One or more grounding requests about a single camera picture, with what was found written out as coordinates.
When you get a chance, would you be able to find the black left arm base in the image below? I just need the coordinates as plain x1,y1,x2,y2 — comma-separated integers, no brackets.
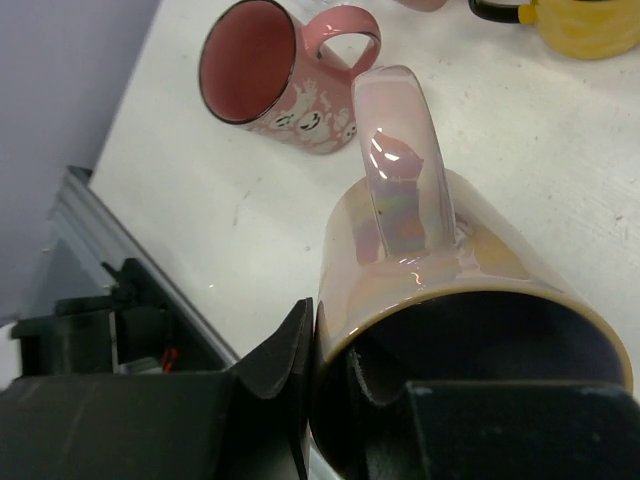
9,258,208,376

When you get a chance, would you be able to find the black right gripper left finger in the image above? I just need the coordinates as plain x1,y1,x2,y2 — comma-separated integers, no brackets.
1,299,313,479

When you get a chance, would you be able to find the pink smiley face mug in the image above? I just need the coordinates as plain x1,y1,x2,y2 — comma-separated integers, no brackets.
198,1,382,155

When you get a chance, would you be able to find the yellow ceramic mug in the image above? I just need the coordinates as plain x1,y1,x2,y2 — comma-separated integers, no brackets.
468,0,640,61

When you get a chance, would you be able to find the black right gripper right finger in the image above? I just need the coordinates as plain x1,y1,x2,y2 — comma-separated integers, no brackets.
346,351,639,479

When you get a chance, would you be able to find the salmon polka dot mug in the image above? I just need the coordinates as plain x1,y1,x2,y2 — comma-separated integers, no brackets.
396,0,447,13

